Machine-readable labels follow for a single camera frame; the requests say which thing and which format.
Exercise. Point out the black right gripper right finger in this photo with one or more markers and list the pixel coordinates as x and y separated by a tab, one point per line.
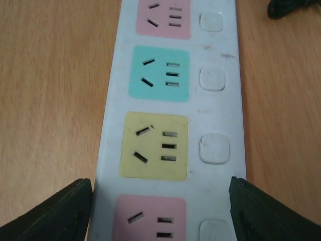
258	216

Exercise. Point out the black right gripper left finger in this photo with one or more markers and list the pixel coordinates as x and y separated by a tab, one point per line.
63	216

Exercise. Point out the white power strip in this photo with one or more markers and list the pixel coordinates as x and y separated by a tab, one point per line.
172	136

